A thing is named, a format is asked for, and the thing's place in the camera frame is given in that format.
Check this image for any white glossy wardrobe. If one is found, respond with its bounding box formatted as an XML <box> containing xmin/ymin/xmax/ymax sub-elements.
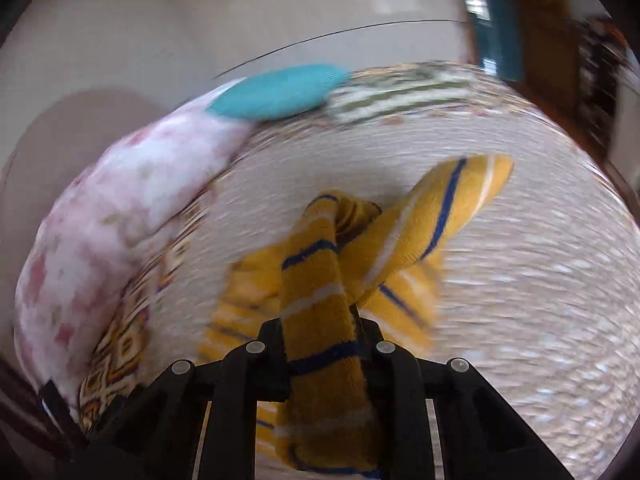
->
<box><xmin>165</xmin><ymin>0</ymin><xmax>476</xmax><ymax>111</ymax></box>

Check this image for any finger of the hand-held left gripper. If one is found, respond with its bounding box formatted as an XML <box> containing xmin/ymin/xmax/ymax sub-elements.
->
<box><xmin>39</xmin><ymin>380</ymin><xmax>91</xmax><ymax>453</ymax></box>

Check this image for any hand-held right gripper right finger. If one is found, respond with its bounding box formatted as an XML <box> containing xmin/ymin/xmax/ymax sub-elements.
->
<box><xmin>357</xmin><ymin>317</ymin><xmax>576</xmax><ymax>480</ymax></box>

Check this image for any olive sheep print bolster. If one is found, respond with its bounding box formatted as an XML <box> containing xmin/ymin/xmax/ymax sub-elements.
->
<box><xmin>325</xmin><ymin>67</ymin><xmax>481</xmax><ymax>126</ymax></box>

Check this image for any brown wooden door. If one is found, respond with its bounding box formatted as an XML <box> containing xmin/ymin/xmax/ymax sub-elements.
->
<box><xmin>515</xmin><ymin>0</ymin><xmax>581</xmax><ymax>106</ymax></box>

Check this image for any teal glass door panel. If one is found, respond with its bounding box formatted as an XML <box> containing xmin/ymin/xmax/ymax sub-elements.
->
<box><xmin>457</xmin><ymin>0</ymin><xmax>523</xmax><ymax>83</ymax></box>

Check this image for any bed with quilted mattress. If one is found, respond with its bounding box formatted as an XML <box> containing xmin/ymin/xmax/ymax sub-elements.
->
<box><xmin>80</xmin><ymin>60</ymin><xmax>633</xmax><ymax>480</ymax></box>

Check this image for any yellow striped sweater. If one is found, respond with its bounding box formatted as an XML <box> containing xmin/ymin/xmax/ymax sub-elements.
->
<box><xmin>197</xmin><ymin>154</ymin><xmax>515</xmax><ymax>478</ymax></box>

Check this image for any pink floral quilt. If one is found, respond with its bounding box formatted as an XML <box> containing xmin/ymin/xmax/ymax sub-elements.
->
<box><xmin>14</xmin><ymin>77</ymin><xmax>256</xmax><ymax>396</ymax></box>

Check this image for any teal pillow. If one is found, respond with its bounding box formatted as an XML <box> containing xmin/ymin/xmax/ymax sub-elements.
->
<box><xmin>207</xmin><ymin>63</ymin><xmax>351</xmax><ymax>122</ymax></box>

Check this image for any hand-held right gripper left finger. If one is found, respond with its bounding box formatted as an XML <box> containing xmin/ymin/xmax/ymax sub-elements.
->
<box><xmin>87</xmin><ymin>317</ymin><xmax>291</xmax><ymax>480</ymax></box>

